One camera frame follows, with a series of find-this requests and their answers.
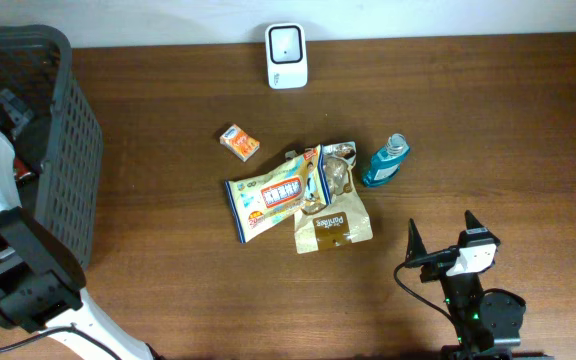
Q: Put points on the red black snack packet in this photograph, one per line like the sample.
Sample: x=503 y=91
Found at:
x=23 y=174

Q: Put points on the dark grey plastic basket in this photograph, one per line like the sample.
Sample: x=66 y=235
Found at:
x=63 y=143

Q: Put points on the yellow wet wipes pack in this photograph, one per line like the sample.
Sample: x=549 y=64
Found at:
x=261 y=202

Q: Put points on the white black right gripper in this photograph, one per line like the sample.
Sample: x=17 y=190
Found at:
x=437 y=263

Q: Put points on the blue mouthwash bottle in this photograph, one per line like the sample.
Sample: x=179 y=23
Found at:
x=386 y=162

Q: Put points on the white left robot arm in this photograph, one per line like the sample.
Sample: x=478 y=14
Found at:
x=43 y=285

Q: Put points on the white barcode scanner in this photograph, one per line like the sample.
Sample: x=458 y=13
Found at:
x=286 y=55

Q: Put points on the orange small tissue box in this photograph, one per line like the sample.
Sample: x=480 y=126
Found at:
x=239 y=142

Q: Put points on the brown mushroom snack bag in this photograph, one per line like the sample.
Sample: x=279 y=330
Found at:
x=345 y=220

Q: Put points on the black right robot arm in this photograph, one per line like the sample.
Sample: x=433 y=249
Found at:
x=487 y=322

